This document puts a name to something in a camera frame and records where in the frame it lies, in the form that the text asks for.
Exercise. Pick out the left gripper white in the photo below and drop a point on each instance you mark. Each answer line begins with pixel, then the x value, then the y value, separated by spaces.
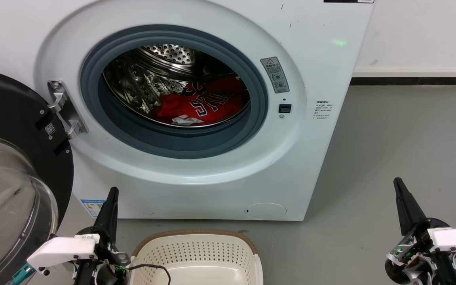
pixel 61 251

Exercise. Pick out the white garment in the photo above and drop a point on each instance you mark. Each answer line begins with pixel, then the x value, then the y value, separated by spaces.
pixel 182 120

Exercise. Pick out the red basketball jersey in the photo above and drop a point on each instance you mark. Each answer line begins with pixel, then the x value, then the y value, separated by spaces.
pixel 212 103

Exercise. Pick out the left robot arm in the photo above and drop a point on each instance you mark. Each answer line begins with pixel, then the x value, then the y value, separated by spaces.
pixel 101 280

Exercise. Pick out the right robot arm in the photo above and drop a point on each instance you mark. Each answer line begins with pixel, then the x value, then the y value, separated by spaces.
pixel 445 273

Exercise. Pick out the cream perforated laundry basket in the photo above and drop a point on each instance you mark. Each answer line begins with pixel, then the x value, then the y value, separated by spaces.
pixel 196 253

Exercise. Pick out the stainless steel washing machine drum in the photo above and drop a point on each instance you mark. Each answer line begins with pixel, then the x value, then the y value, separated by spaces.
pixel 141 83

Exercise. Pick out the black washer door with glass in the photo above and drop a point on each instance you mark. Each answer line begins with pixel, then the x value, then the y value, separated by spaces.
pixel 10 103

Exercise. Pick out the blue energy label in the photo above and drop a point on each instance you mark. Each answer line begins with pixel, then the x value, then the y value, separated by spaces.
pixel 90 208

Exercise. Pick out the grey rubber door gasket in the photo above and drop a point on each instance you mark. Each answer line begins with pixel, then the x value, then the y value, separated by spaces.
pixel 164 142

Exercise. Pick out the small QR code sticker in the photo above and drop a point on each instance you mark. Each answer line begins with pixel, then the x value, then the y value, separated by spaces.
pixel 50 129

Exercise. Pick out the silver metal door hinge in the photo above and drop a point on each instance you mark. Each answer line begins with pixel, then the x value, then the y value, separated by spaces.
pixel 65 107

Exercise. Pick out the white and black baseboard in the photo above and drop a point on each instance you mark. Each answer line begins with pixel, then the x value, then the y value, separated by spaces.
pixel 410 72

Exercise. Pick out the round white filter cover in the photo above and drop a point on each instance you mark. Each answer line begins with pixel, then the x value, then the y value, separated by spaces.
pixel 265 211

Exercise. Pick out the black door latch socket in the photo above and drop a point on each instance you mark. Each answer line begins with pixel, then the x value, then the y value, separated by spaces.
pixel 285 108

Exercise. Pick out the white front-load washing machine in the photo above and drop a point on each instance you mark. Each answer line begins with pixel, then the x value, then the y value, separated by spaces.
pixel 323 59

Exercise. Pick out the grey warning sticker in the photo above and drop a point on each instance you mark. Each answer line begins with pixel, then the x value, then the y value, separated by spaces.
pixel 274 75

